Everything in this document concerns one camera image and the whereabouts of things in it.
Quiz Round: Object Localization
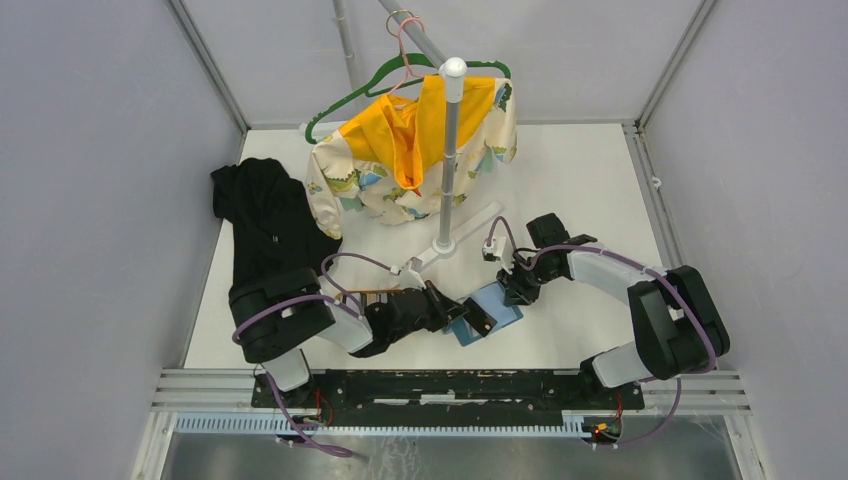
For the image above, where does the black VIP credit card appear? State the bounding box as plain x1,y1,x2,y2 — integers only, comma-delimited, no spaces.
463,298,497,338

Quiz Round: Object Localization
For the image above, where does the white clothes rack stand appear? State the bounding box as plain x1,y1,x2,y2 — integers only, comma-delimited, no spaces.
298,0,506,270

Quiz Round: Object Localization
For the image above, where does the pink clothes hanger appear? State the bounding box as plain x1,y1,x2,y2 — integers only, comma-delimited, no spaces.
386,9,426,95

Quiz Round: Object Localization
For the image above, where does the black garment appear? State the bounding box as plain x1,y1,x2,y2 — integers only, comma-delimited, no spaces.
211,158,342,288

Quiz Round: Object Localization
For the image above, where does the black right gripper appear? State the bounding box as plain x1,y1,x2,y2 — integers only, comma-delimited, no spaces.
496,252,559,308

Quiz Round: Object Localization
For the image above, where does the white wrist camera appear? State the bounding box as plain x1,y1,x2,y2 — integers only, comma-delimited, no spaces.
389,257,426,290
482,236,515,273

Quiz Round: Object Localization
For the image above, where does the white slotted cable duct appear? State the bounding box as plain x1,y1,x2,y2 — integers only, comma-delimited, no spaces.
174,412,590,439

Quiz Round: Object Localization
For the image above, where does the yellow box of cards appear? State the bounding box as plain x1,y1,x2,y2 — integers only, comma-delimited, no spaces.
350,288,402,305

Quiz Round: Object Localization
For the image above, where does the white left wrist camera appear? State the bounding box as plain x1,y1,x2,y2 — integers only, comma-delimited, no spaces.
389,257,426,290

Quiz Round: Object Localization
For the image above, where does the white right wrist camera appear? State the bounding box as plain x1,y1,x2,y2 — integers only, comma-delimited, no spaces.
482,236,515,273

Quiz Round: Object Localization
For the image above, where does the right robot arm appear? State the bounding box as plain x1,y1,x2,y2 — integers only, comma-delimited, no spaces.
482,213,731,408

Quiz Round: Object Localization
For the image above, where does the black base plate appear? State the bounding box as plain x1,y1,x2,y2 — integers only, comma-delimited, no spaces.
281,369,645,427

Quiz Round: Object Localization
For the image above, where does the green clothes hanger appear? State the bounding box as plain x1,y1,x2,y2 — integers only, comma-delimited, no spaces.
302,52,512,145

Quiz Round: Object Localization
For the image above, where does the yellow dinosaur print shirt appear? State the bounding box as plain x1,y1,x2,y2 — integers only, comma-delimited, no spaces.
306,76,517,239

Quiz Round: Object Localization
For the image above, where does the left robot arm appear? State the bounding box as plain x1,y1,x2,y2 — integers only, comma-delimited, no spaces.
228,268,468,408

